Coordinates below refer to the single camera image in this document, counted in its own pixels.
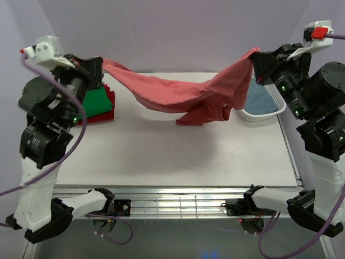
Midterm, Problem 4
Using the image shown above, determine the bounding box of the pink red t shirt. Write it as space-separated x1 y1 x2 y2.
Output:
103 47 260 126

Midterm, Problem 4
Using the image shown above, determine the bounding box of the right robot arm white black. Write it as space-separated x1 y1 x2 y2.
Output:
244 44 344 237

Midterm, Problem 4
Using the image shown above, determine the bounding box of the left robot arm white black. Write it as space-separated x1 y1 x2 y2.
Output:
6 54 114 243

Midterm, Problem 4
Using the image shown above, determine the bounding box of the white plastic basket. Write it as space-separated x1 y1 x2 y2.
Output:
237 72 286 122

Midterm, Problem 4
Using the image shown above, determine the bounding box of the folded green t shirt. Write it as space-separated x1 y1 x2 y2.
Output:
82 86 113 118

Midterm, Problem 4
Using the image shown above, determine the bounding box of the blue t shirt in basket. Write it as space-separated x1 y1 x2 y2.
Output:
243 80 279 115

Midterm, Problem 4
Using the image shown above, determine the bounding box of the folded red t shirt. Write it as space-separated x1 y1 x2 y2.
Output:
83 85 115 124

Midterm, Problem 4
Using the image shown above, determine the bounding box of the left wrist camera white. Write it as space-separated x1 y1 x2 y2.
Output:
20 36 75 70

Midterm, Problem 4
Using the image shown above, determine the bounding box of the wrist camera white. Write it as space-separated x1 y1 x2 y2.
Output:
20 36 75 70
287 20 333 61

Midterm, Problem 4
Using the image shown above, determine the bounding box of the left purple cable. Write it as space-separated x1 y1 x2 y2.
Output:
0 52 134 246

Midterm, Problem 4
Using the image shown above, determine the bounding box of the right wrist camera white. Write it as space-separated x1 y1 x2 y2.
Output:
287 20 333 61

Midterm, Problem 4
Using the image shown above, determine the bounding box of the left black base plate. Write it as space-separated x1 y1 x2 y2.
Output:
113 199 132 217

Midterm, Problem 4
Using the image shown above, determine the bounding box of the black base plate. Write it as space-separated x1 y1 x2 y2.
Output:
113 199 132 217
225 198 259 216

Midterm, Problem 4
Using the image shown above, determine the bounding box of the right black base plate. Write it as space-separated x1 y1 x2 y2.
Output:
225 198 259 216

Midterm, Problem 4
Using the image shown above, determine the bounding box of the aluminium frame rail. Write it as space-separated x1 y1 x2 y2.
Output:
34 186 324 220

